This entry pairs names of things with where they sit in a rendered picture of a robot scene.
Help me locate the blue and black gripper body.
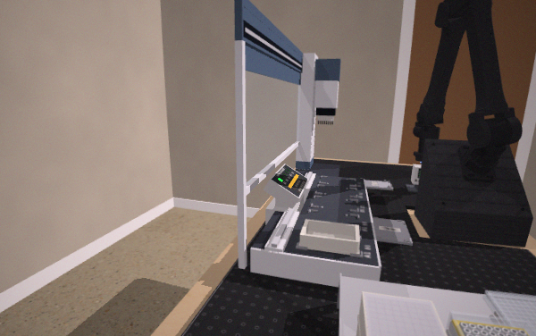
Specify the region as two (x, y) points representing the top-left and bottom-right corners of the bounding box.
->
(414, 140), (424, 161)

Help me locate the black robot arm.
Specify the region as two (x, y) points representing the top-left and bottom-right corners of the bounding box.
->
(413, 0), (523, 183)

